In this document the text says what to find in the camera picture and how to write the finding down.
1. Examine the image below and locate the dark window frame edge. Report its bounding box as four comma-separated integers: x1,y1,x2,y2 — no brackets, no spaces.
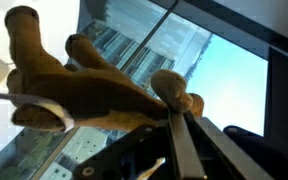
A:
148,0,288,63

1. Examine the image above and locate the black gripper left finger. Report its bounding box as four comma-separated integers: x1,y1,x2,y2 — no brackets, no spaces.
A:
72,111,208,180

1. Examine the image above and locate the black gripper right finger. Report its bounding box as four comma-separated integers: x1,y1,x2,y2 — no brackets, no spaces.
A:
183,111,275,180

